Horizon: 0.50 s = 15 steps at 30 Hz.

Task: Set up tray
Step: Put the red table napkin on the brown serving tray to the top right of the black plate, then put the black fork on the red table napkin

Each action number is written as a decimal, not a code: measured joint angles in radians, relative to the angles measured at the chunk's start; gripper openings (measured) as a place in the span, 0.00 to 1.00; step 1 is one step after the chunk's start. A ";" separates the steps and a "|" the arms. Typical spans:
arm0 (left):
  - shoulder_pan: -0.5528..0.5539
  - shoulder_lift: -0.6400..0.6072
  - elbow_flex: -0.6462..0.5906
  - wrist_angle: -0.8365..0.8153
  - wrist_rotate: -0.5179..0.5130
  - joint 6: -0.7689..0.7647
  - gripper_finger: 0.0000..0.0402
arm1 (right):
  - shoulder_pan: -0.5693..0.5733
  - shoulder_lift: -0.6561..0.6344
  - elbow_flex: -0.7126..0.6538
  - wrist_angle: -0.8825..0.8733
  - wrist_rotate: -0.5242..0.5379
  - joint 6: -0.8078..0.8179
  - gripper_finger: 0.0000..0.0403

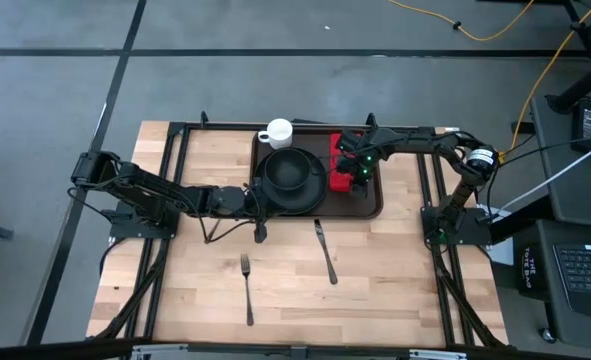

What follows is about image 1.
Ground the dark grey side table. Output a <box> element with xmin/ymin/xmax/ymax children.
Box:
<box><xmin>512</xmin><ymin>219</ymin><xmax>591</xmax><ymax>351</ymax></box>

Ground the metal fork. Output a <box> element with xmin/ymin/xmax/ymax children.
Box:
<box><xmin>239</xmin><ymin>252</ymin><xmax>256</xmax><ymax>328</ymax></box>

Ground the black table frame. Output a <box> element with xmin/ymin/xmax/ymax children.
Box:
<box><xmin>87</xmin><ymin>112</ymin><xmax>509</xmax><ymax>351</ymax></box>

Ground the red cloth napkin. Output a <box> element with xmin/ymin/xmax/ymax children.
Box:
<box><xmin>328</xmin><ymin>131</ymin><xmax>364</xmax><ymax>194</ymax></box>

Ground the black tote bag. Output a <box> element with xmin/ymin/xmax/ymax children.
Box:
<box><xmin>518</xmin><ymin>242</ymin><xmax>547</xmax><ymax>302</ymax></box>

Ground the metal knife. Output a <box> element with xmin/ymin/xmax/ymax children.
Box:
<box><xmin>313</xmin><ymin>218</ymin><xmax>340</xmax><ymax>286</ymax></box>

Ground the aluminium bar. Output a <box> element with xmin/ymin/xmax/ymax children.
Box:
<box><xmin>129</xmin><ymin>344</ymin><xmax>469</xmax><ymax>360</ymax></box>

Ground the yellow cable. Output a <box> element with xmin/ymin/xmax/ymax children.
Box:
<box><xmin>510</xmin><ymin>0</ymin><xmax>591</xmax><ymax>151</ymax></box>
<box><xmin>385</xmin><ymin>0</ymin><xmax>536</xmax><ymax>43</ymax></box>

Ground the white cable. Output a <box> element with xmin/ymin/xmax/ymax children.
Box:
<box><xmin>489</xmin><ymin>148</ymin><xmax>591</xmax><ymax>217</ymax></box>

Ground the white mug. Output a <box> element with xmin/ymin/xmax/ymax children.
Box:
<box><xmin>257</xmin><ymin>118</ymin><xmax>295</xmax><ymax>151</ymax></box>

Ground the white paper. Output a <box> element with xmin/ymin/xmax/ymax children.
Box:
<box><xmin>485</xmin><ymin>238</ymin><xmax>515</xmax><ymax>267</ymax></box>

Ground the black bowl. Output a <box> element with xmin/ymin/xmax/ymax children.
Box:
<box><xmin>263</xmin><ymin>147</ymin><xmax>313</xmax><ymax>192</ymax></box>

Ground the black desk leg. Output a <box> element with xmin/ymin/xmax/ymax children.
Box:
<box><xmin>546</xmin><ymin>0</ymin><xmax>591</xmax><ymax>115</ymax></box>

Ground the grey side desk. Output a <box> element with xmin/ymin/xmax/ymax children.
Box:
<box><xmin>529</xmin><ymin>93</ymin><xmax>591</xmax><ymax>230</ymax></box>

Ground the laptop keyboard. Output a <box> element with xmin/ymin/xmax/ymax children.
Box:
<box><xmin>552</xmin><ymin>243</ymin><xmax>591</xmax><ymax>321</ymax></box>

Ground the black plate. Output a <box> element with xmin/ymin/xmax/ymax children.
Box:
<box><xmin>253</xmin><ymin>147</ymin><xmax>328</xmax><ymax>217</ymax></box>

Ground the brown plastic tray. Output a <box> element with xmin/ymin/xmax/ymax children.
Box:
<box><xmin>247</xmin><ymin>125</ymin><xmax>385</xmax><ymax>221</ymax></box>

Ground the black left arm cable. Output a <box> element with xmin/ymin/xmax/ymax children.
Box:
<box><xmin>200</xmin><ymin>215</ymin><xmax>257</xmax><ymax>245</ymax></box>

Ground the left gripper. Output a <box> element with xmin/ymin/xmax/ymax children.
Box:
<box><xmin>209</xmin><ymin>182</ymin><xmax>270</xmax><ymax>245</ymax></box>

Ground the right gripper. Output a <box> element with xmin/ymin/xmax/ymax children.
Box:
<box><xmin>334</xmin><ymin>128</ymin><xmax>378</xmax><ymax>198</ymax></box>

